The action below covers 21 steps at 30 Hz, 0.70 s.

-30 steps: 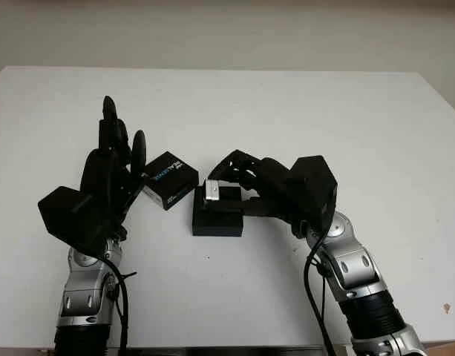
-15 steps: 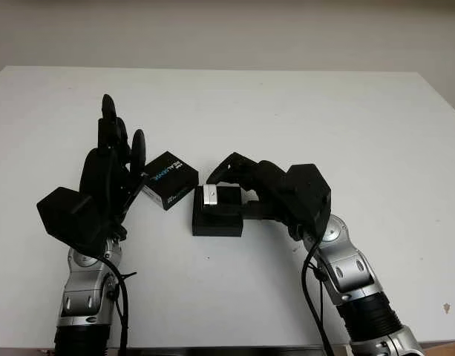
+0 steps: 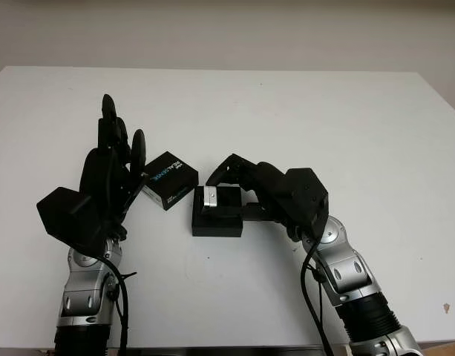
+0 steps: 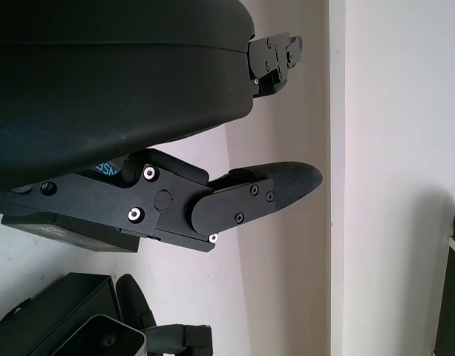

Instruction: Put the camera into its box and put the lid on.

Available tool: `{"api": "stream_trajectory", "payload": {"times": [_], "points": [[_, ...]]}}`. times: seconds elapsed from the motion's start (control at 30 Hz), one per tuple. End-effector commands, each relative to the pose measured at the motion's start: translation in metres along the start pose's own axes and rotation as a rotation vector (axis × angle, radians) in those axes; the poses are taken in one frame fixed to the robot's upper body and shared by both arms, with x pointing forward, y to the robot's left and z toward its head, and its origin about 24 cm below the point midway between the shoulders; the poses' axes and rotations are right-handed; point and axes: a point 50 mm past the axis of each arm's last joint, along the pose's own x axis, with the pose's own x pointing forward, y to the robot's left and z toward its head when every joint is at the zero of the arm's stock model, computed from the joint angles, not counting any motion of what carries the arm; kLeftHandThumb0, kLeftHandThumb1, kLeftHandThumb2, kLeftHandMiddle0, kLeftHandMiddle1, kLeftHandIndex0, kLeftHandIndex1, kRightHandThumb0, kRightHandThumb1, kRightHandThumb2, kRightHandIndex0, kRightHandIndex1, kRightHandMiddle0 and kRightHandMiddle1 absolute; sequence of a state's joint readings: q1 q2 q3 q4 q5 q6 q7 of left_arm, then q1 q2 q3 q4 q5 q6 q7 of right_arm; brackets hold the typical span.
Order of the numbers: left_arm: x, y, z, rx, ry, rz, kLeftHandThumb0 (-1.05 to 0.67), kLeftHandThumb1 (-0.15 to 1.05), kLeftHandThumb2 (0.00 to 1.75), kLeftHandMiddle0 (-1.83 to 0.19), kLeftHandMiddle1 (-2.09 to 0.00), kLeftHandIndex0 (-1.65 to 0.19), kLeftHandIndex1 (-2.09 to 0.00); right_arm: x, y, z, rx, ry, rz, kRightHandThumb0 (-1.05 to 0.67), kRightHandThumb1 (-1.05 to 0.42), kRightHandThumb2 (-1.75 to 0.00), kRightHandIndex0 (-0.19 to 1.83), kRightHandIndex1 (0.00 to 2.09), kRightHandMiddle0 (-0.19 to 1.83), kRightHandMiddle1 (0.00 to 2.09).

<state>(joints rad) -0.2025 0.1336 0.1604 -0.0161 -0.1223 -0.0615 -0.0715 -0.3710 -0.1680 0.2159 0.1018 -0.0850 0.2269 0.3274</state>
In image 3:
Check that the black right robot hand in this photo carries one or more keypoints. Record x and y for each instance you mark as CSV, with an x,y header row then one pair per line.
x,y
268,181

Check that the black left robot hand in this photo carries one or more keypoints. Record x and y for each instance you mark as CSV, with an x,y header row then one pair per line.
x,y
99,178

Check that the small silver black camera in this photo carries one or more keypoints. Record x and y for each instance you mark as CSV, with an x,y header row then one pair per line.
x,y
211,198

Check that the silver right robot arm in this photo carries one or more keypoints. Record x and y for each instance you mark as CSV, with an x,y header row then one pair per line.
x,y
346,270

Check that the black box base with insert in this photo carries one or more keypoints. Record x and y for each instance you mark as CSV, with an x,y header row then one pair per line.
x,y
216,228

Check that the black RealSense box lid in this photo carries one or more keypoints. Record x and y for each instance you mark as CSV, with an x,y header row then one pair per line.
x,y
169,174

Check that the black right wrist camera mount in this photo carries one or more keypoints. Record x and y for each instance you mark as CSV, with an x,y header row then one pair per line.
x,y
307,200

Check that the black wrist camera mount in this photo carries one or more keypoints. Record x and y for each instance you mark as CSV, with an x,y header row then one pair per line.
x,y
65,215
307,200

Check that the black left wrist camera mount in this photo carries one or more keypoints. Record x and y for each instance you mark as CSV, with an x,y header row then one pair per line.
x,y
65,215

